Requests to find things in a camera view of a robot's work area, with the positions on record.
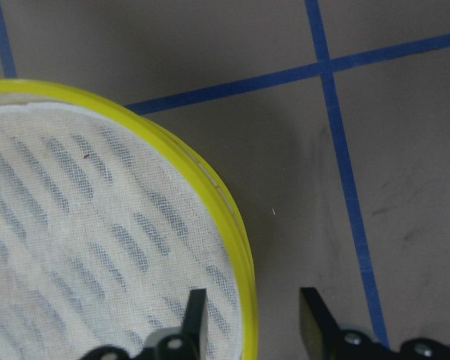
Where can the yellow rimmed steamer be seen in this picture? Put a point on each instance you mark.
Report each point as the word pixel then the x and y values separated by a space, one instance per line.
pixel 107 223

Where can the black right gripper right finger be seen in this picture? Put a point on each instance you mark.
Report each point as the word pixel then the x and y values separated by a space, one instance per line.
pixel 319 330

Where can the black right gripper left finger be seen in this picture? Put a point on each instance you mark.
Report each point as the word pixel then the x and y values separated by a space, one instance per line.
pixel 194 326

